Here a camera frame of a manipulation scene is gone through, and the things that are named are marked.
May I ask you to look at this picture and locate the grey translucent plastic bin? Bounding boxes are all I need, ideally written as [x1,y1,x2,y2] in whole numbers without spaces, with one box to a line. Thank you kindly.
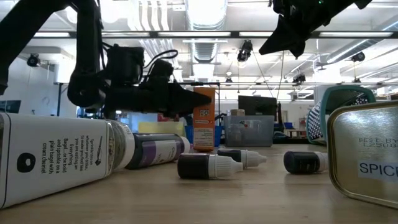
[224,114,276,147]

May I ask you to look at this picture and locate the purple-label dark extract bottle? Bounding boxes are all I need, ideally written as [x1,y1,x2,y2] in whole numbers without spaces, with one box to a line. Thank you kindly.
[126,133,191,170]

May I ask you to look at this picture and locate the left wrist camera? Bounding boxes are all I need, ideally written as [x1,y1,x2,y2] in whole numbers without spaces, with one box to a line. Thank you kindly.
[148,58,174,82]

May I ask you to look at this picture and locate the small white-capped dropper bottle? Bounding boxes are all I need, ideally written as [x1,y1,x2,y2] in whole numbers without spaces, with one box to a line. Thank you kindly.
[216,148,267,170]
[283,150,329,175]
[177,152,244,180]

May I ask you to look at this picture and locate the orange Mini-Wheats cereal box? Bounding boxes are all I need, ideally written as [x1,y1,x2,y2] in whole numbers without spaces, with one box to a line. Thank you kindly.
[192,86,216,152]

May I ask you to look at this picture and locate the black background workstation frame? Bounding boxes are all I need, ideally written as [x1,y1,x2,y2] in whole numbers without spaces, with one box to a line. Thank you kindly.
[54,80,301,118]

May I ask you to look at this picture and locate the silver ceiling air duct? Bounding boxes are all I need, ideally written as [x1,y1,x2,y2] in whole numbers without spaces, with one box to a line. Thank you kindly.
[183,0,229,82]

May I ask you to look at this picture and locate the black overhead rig camera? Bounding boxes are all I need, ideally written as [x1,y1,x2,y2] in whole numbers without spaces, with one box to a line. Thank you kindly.
[236,39,254,62]

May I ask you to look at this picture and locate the gold spice tin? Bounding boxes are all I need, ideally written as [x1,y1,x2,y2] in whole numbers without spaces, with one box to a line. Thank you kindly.
[326,100,398,210]

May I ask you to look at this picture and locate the dark wall-mounted screen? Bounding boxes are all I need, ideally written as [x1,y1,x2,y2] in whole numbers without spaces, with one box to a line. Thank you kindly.
[0,100,22,114]

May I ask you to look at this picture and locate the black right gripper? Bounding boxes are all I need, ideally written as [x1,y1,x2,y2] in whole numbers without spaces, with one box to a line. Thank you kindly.
[258,0,355,59]

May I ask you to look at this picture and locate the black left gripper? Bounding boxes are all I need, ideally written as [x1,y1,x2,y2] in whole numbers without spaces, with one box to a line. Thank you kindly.
[104,81,213,119]

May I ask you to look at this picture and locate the teal-framed metal box grater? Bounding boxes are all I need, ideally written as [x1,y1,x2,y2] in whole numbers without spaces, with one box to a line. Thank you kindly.
[306,85,377,146]

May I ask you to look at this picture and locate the white-label bagel seasoning jar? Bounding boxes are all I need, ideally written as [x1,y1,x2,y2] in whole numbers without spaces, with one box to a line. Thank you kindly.
[0,112,136,210]

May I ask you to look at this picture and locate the black ceiling-mounted camera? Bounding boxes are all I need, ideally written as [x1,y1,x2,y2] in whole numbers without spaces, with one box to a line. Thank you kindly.
[292,73,307,85]
[351,51,366,63]
[26,54,40,68]

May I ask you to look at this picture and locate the yellow plastic bin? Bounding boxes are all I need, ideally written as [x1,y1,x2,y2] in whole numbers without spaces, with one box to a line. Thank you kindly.
[138,121,185,137]

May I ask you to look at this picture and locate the overhead beam with light strips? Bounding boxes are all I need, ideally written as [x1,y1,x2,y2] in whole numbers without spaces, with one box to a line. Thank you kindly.
[32,30,398,39]

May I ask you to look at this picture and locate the blue plastic bin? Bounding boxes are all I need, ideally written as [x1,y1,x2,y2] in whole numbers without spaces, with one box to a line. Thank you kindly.
[185,124,224,147]

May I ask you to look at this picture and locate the black background monitor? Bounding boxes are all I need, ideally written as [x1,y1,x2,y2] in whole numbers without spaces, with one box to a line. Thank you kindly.
[238,95,278,116]

